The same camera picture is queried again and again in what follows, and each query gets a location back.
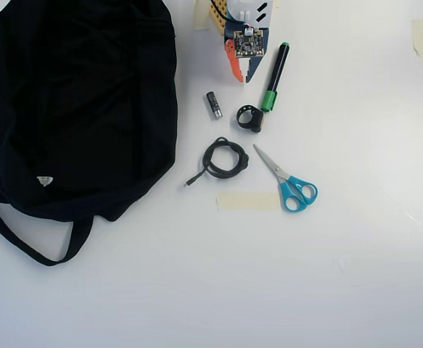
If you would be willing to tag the black marker green cap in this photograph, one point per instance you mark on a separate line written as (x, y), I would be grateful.
(278, 69)

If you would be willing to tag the short masking tape strip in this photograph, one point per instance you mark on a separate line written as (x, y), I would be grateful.
(200, 18)

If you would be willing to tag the torn masking tape strip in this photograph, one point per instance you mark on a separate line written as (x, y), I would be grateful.
(422, 40)

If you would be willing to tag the black AA battery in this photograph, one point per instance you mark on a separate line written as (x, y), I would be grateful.
(214, 105)

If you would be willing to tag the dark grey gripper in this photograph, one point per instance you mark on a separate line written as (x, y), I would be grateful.
(233, 67)

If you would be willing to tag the bare camera circuit board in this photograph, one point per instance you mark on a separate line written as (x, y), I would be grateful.
(249, 43)

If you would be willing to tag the long masking tape strip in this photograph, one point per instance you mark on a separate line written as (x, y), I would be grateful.
(247, 202)

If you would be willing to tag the black fabric bag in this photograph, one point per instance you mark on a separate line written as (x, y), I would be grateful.
(69, 108)

